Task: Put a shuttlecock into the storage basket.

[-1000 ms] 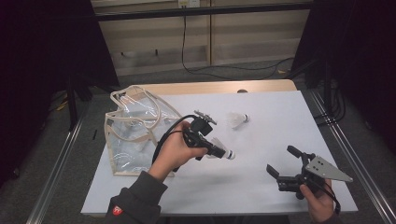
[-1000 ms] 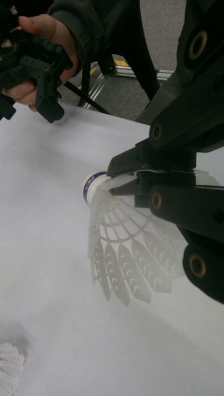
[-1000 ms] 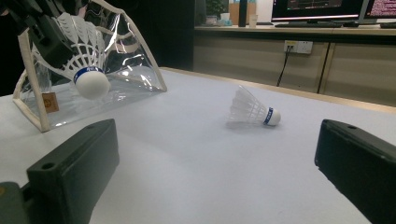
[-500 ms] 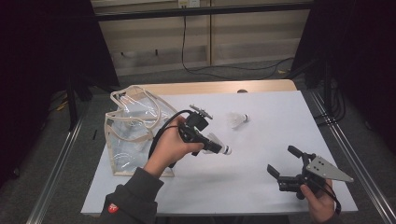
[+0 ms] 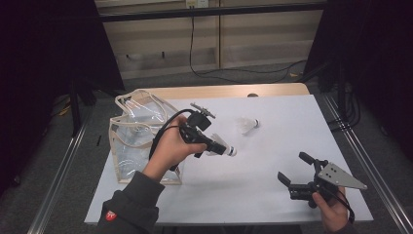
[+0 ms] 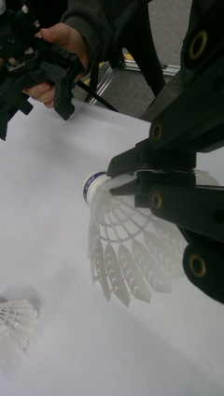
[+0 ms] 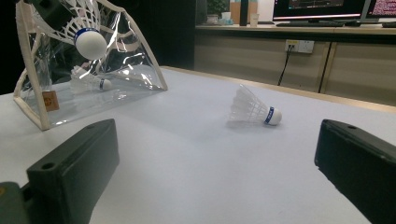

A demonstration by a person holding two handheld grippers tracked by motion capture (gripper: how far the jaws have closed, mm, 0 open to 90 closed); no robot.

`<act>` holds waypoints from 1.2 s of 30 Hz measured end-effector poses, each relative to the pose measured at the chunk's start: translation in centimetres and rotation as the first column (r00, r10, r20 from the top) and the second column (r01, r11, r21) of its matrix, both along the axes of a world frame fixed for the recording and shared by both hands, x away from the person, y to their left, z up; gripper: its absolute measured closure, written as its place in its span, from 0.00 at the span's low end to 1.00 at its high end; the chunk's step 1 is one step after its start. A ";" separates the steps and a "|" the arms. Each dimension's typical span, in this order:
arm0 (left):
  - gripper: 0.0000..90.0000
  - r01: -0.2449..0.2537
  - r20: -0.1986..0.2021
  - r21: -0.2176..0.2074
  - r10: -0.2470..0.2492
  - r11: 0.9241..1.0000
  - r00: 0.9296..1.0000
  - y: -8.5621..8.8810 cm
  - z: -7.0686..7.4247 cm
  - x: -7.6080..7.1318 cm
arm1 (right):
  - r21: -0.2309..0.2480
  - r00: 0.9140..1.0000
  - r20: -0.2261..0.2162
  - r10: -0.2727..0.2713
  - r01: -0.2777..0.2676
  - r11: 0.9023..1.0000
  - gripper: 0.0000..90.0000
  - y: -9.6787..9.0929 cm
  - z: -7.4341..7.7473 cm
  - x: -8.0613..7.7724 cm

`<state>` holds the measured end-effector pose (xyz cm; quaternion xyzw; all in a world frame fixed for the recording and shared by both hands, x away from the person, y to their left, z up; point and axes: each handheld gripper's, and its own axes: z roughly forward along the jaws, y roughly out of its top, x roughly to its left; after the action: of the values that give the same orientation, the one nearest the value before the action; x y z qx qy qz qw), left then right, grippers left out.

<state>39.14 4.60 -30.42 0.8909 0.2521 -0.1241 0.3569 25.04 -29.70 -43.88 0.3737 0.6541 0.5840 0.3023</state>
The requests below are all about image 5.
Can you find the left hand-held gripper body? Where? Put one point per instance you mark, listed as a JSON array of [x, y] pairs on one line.
[[198, 123]]

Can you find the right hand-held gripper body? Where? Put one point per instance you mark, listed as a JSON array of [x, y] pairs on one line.
[[337, 177]]

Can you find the white plastic shuttlecock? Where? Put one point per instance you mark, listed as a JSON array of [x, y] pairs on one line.
[[231, 151], [246, 125]]

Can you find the clear bag with beige trim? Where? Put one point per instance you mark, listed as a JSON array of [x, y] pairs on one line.
[[130, 152]]

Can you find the person's right hand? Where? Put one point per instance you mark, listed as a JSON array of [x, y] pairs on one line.
[[334, 214]]

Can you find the person's left hand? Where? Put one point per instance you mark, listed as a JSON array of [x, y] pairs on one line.
[[168, 149]]

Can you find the wooden table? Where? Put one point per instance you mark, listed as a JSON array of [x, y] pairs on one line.
[[211, 91]]

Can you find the white table sheet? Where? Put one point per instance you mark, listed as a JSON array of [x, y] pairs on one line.
[[243, 182]]

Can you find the black metal stand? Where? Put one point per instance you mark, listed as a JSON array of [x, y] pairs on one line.
[[341, 94], [76, 107]]

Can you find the small black floor item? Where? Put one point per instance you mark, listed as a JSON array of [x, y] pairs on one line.
[[99, 140]]

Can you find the black horizontal bar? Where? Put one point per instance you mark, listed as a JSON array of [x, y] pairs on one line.
[[227, 12]]

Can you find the black curtain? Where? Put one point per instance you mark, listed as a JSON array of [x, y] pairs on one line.
[[39, 65], [383, 65]]

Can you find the aluminium floor rail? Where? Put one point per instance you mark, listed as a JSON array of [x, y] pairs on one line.
[[60, 172], [366, 162]]

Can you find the wall socket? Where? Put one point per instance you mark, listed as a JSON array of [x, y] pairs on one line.
[[196, 3]]

